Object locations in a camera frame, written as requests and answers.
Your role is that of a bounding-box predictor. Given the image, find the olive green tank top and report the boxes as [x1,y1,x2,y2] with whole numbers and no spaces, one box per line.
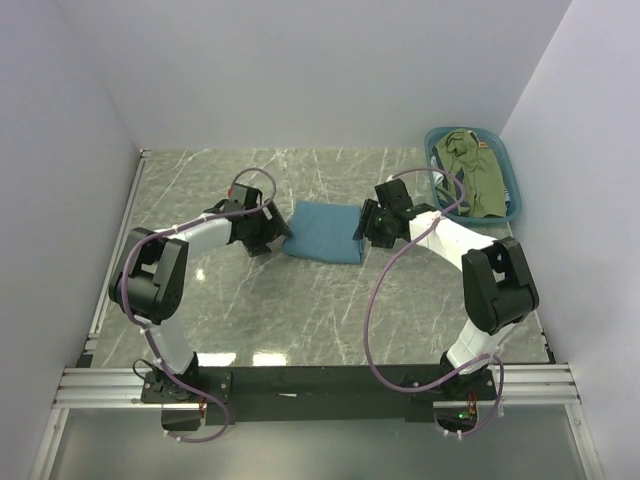
[430,129,507,219]

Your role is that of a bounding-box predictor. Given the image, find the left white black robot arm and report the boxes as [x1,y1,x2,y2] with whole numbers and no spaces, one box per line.
[108,183,293,402]

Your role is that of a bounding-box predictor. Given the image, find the dark blue garment in basket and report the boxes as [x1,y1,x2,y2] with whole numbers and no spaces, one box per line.
[430,153,470,217]

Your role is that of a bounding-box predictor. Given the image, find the blue tank top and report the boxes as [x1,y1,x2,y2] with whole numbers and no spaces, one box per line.
[281,200,364,265]

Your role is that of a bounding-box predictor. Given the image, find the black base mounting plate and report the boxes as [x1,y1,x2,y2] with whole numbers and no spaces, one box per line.
[140,364,497,431]

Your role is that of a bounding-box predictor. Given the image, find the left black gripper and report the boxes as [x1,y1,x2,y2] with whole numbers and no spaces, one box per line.
[243,199,293,257]

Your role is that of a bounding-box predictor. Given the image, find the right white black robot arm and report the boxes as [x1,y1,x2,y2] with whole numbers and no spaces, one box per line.
[354,178,539,399]

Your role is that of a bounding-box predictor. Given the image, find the teal plastic laundry basket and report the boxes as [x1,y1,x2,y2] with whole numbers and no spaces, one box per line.
[424,127,522,227]

